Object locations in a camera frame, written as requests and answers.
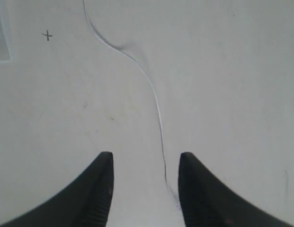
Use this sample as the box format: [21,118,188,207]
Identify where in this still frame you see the white wired earphones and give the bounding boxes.
[82,0,181,210]

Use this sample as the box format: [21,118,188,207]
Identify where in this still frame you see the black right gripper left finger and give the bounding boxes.
[3,152,114,227]

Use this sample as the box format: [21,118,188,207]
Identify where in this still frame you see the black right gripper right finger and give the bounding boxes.
[178,152,291,227]

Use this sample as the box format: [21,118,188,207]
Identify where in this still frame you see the clear open plastic case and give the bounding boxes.
[0,0,15,63]

